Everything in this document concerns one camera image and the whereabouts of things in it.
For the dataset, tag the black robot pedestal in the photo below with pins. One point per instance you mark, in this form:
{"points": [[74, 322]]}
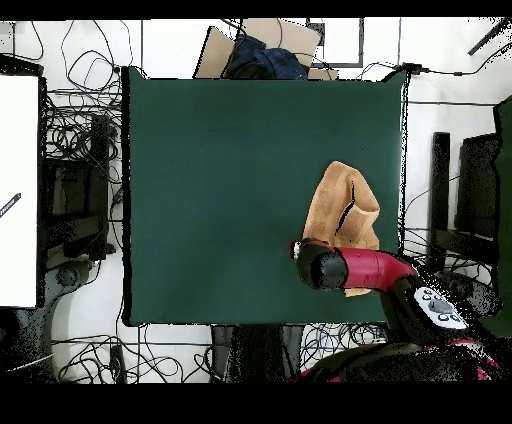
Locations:
{"points": [[256, 356]]}

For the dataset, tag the black marker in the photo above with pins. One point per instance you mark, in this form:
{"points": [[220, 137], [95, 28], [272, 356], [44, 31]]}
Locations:
{"points": [[11, 204]]}

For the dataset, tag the dark green table cloth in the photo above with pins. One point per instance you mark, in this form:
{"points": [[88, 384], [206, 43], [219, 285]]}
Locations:
{"points": [[200, 200]]}

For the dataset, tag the black tripod leg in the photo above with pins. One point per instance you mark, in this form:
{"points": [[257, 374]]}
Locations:
{"points": [[488, 38]]}

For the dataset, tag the black stand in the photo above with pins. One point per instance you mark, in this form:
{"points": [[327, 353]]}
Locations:
{"points": [[440, 180], [98, 160]]}

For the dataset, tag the orange terry towel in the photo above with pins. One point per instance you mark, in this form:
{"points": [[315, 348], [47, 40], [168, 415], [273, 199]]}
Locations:
{"points": [[324, 212]]}

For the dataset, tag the black square frame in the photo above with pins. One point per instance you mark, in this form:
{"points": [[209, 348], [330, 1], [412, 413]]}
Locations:
{"points": [[340, 64]]}

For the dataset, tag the white panel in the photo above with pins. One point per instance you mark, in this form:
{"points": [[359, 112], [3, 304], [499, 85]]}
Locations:
{"points": [[18, 160]]}

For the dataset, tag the dark blue jeans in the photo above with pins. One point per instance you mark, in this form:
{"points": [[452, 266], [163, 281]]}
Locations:
{"points": [[276, 60]]}

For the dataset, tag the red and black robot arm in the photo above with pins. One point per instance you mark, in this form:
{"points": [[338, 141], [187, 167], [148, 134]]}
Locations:
{"points": [[376, 270]]}

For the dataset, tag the black power strip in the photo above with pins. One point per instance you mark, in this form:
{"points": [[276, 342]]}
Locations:
{"points": [[117, 364]]}

